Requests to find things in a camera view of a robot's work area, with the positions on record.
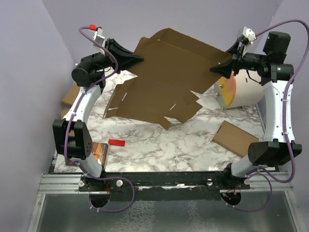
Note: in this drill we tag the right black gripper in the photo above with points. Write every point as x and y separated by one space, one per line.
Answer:
225 69

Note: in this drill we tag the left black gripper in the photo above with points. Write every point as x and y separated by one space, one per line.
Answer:
125 59

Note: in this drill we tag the cardboard box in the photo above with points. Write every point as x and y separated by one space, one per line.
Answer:
174 72
234 139
71 95
64 112

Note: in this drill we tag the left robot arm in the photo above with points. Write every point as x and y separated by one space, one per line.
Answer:
71 135

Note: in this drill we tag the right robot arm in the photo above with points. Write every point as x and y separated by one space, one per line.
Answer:
278 145

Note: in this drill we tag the white cylinder container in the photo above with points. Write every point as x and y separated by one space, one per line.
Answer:
240 90

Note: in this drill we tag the red flat block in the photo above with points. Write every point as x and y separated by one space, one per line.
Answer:
115 142

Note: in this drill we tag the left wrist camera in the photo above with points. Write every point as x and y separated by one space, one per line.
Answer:
98 40

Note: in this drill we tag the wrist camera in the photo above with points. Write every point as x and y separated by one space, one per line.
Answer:
246 36
98 40

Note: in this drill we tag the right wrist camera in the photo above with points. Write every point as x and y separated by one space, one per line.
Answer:
246 36

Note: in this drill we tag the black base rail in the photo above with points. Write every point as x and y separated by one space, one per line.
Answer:
162 186

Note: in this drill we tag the aluminium frame profile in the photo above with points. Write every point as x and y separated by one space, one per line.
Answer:
59 184

